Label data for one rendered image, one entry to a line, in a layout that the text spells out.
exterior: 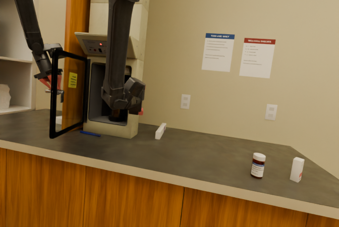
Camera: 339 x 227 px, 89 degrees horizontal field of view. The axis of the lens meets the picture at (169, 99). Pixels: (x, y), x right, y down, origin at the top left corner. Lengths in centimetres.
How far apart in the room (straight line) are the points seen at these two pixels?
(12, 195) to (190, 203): 91
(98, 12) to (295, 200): 127
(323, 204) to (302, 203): 6
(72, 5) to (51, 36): 82
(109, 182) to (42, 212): 42
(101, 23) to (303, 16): 133
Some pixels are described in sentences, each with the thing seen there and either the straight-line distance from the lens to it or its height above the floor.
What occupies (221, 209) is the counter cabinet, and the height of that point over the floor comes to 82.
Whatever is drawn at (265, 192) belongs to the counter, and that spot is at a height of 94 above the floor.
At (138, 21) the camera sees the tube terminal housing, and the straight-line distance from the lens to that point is 107.
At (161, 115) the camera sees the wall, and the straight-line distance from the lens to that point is 143.
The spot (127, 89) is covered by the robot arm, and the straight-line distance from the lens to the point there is 67.
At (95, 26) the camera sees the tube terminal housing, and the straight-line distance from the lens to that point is 119.
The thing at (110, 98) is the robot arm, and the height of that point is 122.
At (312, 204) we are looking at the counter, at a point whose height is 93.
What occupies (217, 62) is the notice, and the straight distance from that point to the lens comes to 139.
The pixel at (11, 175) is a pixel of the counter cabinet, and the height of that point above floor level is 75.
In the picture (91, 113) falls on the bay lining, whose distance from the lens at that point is 120.
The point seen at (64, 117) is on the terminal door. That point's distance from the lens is 100.
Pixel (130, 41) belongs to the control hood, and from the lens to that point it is 95.
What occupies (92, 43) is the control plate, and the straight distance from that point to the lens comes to 108.
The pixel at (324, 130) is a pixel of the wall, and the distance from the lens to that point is 164.
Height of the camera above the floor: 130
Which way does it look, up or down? 6 degrees down
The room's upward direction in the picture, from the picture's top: 6 degrees clockwise
